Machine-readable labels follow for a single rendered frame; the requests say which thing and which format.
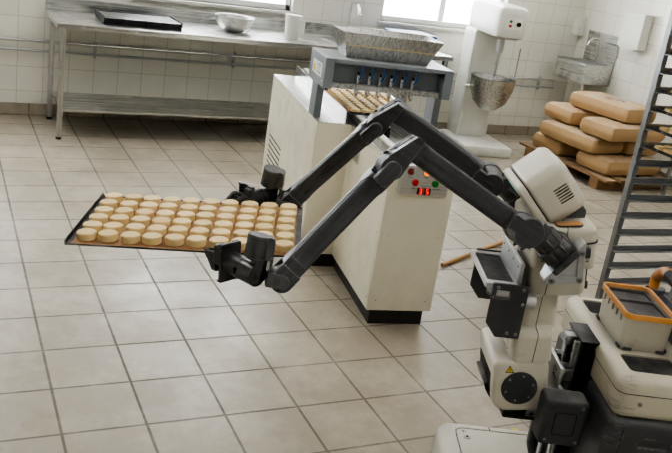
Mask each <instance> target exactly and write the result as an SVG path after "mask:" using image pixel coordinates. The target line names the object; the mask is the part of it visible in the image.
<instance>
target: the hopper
mask: <svg viewBox="0 0 672 453"><path fill-rule="evenodd" d="M331 26H332V30H333V33H334V37H335V40H336V44H337V47H338V51H339V53H341V54H342V55H344V56H345V57H348V58H357V59H366V60H375V61H385V62H394V63H403V64H412V65H421V66H428V64H429V63H430V62H431V60H432V59H433V58H434V56H435V55H436V54H437V53H438V51H439V50H440V49H441V47H442V46H443V45H444V44H445V43H442V42H440V41H438V40H436V39H434V38H431V37H429V36H427V35H421V34H413V33H405V32H397V31H388V30H380V29H372V28H363V27H355V26H347V25H339V24H331Z"/></svg>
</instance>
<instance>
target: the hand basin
mask: <svg viewBox="0 0 672 453"><path fill-rule="evenodd" d="M653 18H654V16H652V15H648V14H643V13H638V12H633V11H625V15H624V19H623V23H622V27H621V31H620V35H619V37H616V36H612V35H609V34H605V33H601V32H597V31H593V30H589V34H588V39H587V43H586V47H585V51H584V55H583V58H573V57H562V56H557V59H556V64H555V68H554V72H553V75H555V76H558V77H561V78H564V79H567V80H570V81H573V82H576V83H579V84H581V87H580V91H584V87H585V85H595V86H608V85H609V81H610V77H611V73H612V69H613V67H614V63H615V59H616V55H617V51H618V47H621V48H625V49H629V50H632V51H635V50H638V51H645V48H646V44H647V41H648V37H649V33H650V29H651V25H652V21H653ZM586 22H587V17H585V16H579V15H576V17H575V21H574V25H573V30H572V34H573V35H578V36H583V34H584V30H585V26H586ZM593 61H594V62H593Z"/></svg>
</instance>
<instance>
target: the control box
mask: <svg viewBox="0 0 672 453"><path fill-rule="evenodd" d="M411 168H413V169H414V171H415V172H414V174H413V175H409V174H408V170H409V169H411ZM414 180H418V181H419V184H418V185H417V186H414V185H413V184H412V182H413V181H414ZM434 181H437V180H435V179H434V178H433V177H431V176H430V175H429V176H425V175H424V171H423V170H422V169H420V168H419V167H417V166H416V165H415V164H410V165H409V166H408V168H407V169H406V171H405V172H404V173H403V175H402V176H401V177H400V178H399V182H398V188H397V192H398V193H399V194H411V195H426V194H428V192H427V193H426V190H427V189H429V194H428V195H427V196H443V197H446V196H447V191H448V188H446V187H445V186H444V185H442V184H441V183H439V182H438V181H437V182H438V183H439V185H438V187H436V188H435V187H433V186H432V183H433V182H434ZM420 188H421V189H422V191H421V189H420ZM419 189H420V191H421V192H422V194H419ZM427 191H428V190H427ZM421 192H420V193H421ZM425 193H426V194H425Z"/></svg>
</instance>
